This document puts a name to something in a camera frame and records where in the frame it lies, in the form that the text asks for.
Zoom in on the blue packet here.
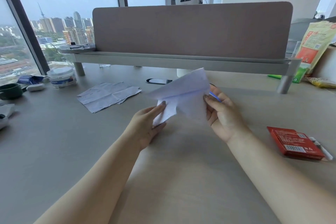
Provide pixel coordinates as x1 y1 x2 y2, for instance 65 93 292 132
17 75 44 85

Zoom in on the orange snack bag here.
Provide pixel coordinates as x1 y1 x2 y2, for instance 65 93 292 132
294 21 336 75

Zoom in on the dark green mug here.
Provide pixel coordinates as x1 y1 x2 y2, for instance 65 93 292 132
0 83 25 100

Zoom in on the yellow snack packet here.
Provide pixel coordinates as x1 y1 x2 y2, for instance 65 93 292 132
305 76 336 88

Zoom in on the grey desk divider panel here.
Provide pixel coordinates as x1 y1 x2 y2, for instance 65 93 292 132
92 1 293 60

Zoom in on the blue pen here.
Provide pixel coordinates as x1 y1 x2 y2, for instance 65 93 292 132
209 91 222 103

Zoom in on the person's right hand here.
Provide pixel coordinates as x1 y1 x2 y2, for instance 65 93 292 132
203 86 253 144

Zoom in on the grey desk shelf riser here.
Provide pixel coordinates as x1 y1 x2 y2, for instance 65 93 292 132
60 47 303 95

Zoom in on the white marker pen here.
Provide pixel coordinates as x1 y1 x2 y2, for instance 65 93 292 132
309 136 334 161

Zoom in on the clear plastic container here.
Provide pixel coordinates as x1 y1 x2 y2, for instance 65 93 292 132
285 40 300 60

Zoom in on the green packet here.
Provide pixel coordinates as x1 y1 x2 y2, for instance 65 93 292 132
292 63 311 84

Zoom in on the person's right forearm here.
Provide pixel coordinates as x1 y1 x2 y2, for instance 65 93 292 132
226 126 336 224

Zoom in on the white earbuds case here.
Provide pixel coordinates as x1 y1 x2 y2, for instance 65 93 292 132
26 83 46 92

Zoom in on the red cardboard box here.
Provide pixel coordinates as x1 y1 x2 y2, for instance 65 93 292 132
267 126 326 161

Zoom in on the brown cardboard box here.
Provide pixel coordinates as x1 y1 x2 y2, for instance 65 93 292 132
312 45 336 80

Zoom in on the white controller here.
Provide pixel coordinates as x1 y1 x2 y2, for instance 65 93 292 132
0 104 15 130

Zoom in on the flat creased paper sheet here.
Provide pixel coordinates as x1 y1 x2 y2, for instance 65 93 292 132
77 82 142 114

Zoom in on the person's left forearm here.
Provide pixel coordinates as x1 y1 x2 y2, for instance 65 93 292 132
34 137 143 224

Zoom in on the person's left hand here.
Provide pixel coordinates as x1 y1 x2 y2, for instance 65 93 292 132
128 100 167 151

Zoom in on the white cup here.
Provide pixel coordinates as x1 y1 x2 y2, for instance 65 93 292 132
176 68 195 78

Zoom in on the white paper sheet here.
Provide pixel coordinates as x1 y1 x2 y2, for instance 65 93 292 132
149 68 211 127

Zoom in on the black phone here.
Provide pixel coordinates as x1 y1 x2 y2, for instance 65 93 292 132
146 78 173 85

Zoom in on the white plastic tub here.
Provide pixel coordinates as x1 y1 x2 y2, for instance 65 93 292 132
47 67 78 89

